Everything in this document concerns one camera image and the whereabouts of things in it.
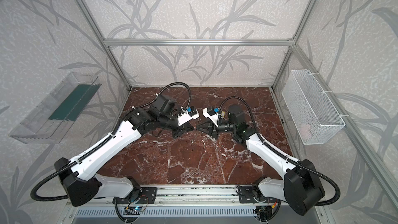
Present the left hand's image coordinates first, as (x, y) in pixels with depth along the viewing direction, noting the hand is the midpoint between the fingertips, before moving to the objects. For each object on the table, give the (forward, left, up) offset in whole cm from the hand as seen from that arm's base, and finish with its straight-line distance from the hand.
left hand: (194, 124), depth 69 cm
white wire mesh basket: (-2, -49, +10) cm, 50 cm away
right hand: (+1, -2, -1) cm, 2 cm away
